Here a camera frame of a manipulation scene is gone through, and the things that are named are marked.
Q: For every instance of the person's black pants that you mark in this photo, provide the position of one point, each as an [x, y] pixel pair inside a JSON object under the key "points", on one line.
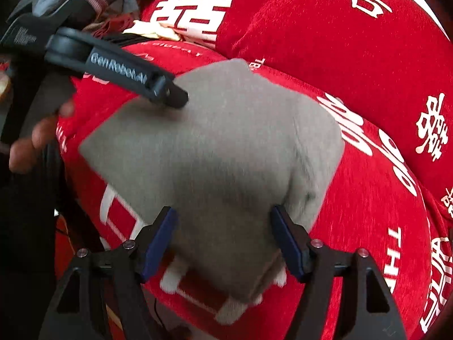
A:
{"points": [[24, 237]]}

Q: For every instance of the pile of dark clothes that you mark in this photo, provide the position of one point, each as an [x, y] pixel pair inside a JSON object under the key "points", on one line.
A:
{"points": [[113, 24]]}

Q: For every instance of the red printed sofa seat cover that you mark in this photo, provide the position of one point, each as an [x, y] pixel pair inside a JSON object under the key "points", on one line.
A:
{"points": [[361, 219]]}

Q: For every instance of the red gold-trimmed floor item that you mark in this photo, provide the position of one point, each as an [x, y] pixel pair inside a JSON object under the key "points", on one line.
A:
{"points": [[65, 248]]}

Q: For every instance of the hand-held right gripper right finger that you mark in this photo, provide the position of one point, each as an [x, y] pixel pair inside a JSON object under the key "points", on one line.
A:
{"points": [[288, 244]]}

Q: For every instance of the grey knit sweater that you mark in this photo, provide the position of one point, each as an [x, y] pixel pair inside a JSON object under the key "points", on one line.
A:
{"points": [[212, 156]]}

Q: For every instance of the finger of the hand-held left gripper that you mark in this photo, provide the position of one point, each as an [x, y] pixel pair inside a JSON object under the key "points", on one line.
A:
{"points": [[170, 90]]}

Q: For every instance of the white crumpled cloth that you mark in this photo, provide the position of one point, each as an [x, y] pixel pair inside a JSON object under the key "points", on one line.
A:
{"points": [[155, 30]]}

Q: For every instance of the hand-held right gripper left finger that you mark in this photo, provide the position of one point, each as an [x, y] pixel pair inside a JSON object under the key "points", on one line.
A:
{"points": [[159, 244]]}

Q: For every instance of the red printed sofa back cushion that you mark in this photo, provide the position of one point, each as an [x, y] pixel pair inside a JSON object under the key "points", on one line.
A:
{"points": [[300, 42]]}

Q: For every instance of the person's left hand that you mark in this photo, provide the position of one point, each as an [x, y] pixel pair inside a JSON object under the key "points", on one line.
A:
{"points": [[42, 134]]}

